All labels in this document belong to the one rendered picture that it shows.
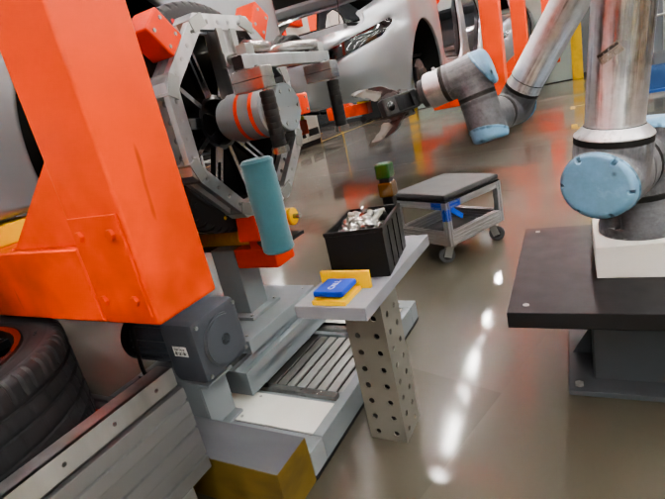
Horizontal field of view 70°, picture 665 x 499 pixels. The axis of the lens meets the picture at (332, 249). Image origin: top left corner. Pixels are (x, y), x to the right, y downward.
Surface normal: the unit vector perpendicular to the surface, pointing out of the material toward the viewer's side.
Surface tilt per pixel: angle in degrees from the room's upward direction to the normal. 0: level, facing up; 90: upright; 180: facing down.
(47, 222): 90
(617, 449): 0
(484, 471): 0
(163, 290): 90
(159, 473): 90
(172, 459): 90
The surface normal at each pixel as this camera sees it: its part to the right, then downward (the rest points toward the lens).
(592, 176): -0.70, 0.46
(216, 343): 0.87, -0.04
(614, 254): -0.41, 0.36
